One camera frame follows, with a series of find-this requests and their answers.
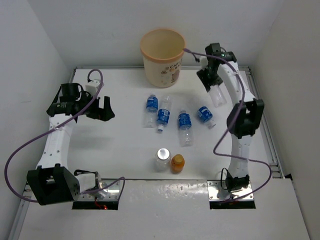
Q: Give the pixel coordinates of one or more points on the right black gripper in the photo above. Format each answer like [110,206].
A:
[201,73]

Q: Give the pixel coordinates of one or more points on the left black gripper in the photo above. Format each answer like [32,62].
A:
[102,114]

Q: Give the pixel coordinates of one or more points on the clear unlabelled plastic bottle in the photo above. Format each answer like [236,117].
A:
[217,96]

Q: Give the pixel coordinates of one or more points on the blue label bottle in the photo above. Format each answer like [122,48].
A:
[185,129]
[150,111]
[163,114]
[206,117]

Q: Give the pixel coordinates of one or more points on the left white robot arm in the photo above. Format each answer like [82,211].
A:
[52,182]

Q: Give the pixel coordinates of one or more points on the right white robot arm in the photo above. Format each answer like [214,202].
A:
[221,67]

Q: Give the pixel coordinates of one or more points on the beige plastic waste bin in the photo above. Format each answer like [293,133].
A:
[162,52]

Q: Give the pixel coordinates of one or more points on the clear jar white lid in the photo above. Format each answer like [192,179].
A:
[162,159]

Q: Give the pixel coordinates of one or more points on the orange juice bottle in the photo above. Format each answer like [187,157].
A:
[177,163]

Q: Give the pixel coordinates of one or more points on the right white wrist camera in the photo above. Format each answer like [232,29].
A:
[203,62]

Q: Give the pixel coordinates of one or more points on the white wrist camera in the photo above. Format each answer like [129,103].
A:
[203,62]
[92,86]

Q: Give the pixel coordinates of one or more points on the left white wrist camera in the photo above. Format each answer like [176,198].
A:
[92,86]

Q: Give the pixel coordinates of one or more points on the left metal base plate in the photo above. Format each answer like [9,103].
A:
[109,190]

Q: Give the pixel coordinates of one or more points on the metal base plate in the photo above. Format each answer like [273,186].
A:
[216,192]
[109,190]

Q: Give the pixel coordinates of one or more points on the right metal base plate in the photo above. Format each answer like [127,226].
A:
[216,192]

